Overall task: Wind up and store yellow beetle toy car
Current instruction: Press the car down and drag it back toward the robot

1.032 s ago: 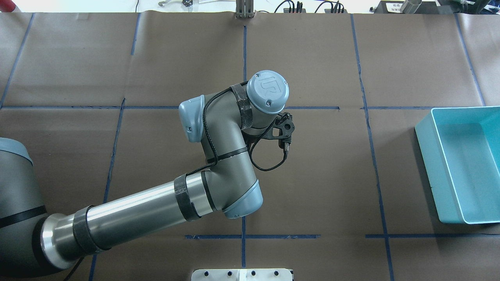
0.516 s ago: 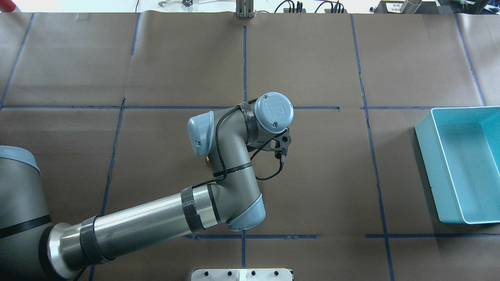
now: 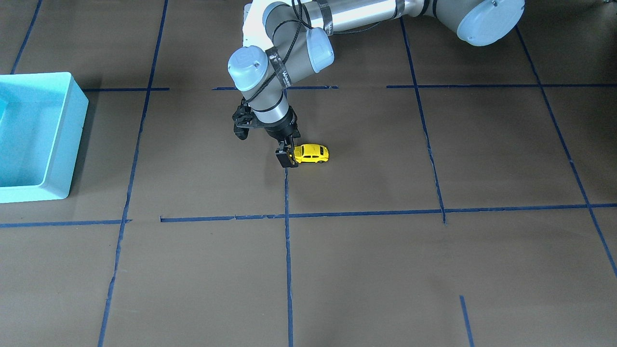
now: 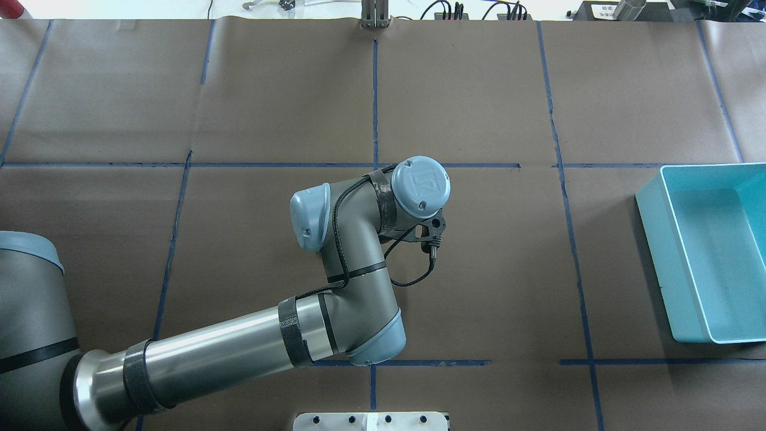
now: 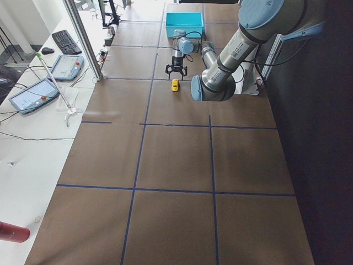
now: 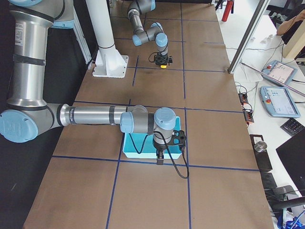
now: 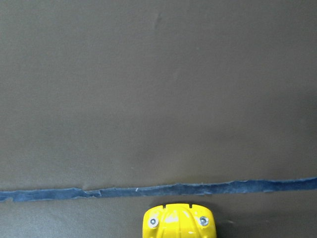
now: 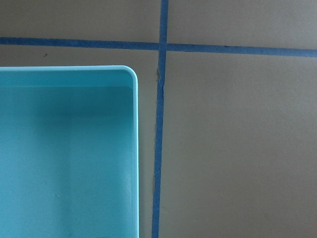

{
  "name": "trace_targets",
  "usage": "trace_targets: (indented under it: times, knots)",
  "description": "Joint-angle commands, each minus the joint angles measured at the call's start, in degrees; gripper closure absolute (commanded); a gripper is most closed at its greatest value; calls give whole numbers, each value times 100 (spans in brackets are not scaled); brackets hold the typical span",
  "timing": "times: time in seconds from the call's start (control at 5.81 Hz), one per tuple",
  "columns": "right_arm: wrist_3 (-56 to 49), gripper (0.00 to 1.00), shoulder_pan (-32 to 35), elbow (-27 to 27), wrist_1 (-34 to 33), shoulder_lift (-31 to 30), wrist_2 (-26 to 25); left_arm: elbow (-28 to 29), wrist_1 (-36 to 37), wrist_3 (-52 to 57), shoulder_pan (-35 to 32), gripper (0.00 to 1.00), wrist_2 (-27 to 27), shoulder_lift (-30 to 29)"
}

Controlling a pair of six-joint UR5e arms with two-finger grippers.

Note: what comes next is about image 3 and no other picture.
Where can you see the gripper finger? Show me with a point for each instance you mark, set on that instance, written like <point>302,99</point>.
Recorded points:
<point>283,156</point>
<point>290,152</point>

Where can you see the yellow beetle toy car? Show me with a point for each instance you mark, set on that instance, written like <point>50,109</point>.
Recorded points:
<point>311,153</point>

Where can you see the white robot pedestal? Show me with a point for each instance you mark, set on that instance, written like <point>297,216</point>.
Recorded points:
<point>253,29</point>

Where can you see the turquoise plastic bin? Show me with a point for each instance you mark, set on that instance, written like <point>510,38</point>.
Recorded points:
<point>42,120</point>

